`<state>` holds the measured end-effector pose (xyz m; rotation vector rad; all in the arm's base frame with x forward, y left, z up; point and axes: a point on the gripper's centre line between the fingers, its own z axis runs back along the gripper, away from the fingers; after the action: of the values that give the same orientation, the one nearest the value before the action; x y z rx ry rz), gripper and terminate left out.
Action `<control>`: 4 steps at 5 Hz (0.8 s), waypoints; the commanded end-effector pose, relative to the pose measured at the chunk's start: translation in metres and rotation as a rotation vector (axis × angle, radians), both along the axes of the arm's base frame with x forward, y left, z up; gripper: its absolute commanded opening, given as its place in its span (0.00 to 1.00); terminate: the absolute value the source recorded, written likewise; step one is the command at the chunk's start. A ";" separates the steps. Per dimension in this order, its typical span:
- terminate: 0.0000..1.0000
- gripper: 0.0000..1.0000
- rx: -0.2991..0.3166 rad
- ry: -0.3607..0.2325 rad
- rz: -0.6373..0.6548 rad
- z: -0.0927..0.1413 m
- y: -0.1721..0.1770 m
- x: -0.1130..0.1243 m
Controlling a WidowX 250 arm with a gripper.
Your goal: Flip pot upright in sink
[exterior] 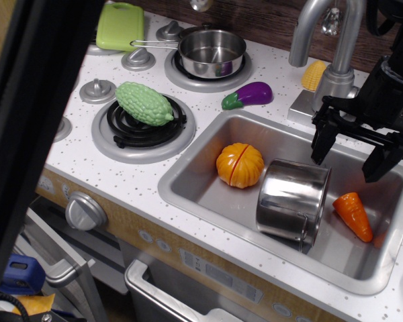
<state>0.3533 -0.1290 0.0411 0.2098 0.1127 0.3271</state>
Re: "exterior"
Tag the front black stove burner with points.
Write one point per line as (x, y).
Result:
(119, 136)

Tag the silver stove knob left edge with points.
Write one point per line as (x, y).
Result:
(64, 129)

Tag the rear black stove burner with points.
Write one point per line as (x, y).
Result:
(200, 82)

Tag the black foreground pole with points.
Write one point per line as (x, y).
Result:
(41, 57)

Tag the green toy bitter gourd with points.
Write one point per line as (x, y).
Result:
(144, 104)

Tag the yellow toy corn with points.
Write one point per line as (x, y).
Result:
(312, 75)

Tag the silver stove knob front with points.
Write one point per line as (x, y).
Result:
(97, 91)

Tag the silver toy faucet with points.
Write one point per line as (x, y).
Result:
(338, 78)

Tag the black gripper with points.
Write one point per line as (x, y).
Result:
(372, 117)

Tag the green cutting board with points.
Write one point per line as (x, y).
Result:
(119, 24)

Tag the steel saucepan with handle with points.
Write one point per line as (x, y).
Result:
(215, 49)

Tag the orange toy pumpkin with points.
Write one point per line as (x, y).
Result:
(240, 165)

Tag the silver stove knob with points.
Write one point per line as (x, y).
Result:
(170, 32)
(138, 60)
(97, 91)

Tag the steel pot on side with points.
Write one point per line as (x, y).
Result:
(291, 201)

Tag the silver stove knob rear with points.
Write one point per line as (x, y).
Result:
(170, 32)

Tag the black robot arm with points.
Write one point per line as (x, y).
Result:
(381, 16)

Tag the silver dishwasher door handle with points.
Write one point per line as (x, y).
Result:
(170, 306)

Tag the purple toy eggplant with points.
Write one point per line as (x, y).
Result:
(256, 93)

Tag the silver oven door handle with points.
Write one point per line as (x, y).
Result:
(61, 263)

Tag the orange toy carrot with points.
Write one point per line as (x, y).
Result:
(351, 210)

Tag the blue clamp tool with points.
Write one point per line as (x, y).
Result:
(23, 275)

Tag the silver oven dial knob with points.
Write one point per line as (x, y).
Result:
(84, 213)

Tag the silver stove knob middle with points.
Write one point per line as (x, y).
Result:
(138, 60)

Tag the silver sink basin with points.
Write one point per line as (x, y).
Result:
(338, 256)

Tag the black stove burner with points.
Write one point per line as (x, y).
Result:
(119, 136)
(200, 82)

